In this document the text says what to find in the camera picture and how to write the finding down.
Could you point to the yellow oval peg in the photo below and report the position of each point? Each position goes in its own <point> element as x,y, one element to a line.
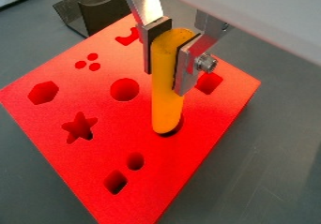
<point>167,103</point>

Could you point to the red shape sorter block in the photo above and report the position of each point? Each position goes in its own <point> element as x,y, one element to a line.
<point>84,107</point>

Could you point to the black curved holder stand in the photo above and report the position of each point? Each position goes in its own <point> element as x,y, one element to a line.
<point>88,16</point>

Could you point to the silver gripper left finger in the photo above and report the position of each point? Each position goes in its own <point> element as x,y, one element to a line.
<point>152,24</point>

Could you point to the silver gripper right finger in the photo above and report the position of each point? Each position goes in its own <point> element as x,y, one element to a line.
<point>193,56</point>

